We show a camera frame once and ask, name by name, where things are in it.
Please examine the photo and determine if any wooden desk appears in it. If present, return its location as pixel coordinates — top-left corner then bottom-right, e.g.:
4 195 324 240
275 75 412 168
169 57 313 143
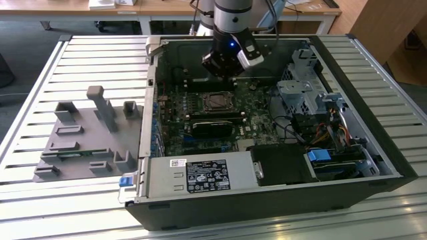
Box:
0 0 343 36

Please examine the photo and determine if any silver power supply unit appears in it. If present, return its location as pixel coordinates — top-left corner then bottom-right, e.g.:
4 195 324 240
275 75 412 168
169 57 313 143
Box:
137 149 264 201

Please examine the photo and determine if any wooden cabinet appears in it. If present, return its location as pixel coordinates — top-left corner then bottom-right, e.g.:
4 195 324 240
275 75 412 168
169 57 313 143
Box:
328 0 427 85

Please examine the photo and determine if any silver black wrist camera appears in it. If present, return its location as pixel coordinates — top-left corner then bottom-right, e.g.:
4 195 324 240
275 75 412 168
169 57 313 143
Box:
235 41 265 70

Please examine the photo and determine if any silver topped CPU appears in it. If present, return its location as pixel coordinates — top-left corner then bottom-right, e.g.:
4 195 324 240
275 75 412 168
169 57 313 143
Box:
208 96 228 107

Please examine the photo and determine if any blue disk carrier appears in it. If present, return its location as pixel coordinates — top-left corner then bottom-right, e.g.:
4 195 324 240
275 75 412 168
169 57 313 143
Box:
307 148 332 164

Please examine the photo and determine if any yellow power wire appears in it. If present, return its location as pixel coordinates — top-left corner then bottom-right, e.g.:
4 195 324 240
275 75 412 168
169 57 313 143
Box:
315 123 336 142

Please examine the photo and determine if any green RAM stick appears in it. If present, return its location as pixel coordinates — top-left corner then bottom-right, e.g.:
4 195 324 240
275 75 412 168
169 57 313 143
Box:
56 149 109 159

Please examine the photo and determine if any black RAM slot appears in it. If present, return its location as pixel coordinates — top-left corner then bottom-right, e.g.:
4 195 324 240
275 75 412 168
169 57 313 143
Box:
188 112 243 116
188 115 244 120
188 114 243 118

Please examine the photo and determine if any CPU socket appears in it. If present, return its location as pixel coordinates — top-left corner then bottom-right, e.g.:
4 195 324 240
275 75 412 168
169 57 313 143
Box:
199 91 236 113

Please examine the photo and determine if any metal socket cover frame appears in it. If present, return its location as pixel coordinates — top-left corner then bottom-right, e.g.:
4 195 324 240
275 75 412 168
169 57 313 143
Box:
201 92 235 112

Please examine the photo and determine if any grey black PC case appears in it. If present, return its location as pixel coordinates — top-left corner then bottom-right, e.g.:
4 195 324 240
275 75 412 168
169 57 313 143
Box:
117 33 420 231

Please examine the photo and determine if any grey parts rack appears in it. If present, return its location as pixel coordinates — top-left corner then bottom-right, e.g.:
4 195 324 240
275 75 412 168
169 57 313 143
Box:
30 85 145 183

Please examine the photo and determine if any metal drive cage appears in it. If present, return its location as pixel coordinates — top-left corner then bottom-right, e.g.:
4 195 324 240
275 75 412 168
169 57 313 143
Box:
275 48 349 117

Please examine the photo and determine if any black plastic shroud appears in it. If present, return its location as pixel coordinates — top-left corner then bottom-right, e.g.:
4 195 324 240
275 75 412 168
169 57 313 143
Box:
248 143 320 188

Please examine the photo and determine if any orange power wire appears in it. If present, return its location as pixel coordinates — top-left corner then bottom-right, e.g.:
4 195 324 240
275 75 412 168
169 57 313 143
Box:
336 122 353 148

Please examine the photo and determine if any blue plastic case latch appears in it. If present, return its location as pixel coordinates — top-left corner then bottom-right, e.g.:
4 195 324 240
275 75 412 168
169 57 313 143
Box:
117 174 135 188

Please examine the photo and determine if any green motherboard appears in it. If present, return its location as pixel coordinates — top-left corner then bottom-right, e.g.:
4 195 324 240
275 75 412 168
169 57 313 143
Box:
152 76 277 157

